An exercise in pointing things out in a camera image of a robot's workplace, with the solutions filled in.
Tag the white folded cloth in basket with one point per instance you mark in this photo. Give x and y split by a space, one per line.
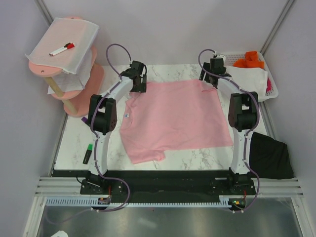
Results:
252 79

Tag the orange cloth in basket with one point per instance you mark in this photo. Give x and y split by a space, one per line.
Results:
249 61

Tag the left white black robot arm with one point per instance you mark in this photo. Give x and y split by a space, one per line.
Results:
102 115

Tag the white paper sheets on stand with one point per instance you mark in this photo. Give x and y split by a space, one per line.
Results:
73 82

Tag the black cloth at table edge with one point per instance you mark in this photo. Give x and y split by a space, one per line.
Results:
270 158

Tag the magenta cloth in basket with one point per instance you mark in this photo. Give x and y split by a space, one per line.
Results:
269 85

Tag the white mesh cloth on stand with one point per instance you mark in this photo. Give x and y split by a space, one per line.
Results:
80 32

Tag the black capped white marker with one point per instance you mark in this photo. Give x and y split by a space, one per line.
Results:
65 47

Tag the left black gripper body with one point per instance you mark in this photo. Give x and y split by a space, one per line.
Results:
141 87

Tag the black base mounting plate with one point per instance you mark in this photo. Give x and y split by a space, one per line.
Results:
218 182

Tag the white plastic laundry basket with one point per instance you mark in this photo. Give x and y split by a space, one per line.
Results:
232 57

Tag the green black highlighter pen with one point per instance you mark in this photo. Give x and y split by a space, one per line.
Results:
87 154

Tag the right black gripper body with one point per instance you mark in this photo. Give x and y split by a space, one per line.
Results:
207 76

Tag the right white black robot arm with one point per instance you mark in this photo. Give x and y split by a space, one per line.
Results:
243 115

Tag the pink tiered wooden stand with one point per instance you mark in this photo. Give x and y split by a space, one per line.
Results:
75 102

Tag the pink t shirt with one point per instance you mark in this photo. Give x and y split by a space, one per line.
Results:
172 116

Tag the white slotted cable duct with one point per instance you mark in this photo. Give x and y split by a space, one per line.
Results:
111 202

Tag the red capped white marker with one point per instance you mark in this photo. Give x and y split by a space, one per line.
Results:
70 46

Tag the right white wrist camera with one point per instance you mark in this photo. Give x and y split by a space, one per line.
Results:
220 56

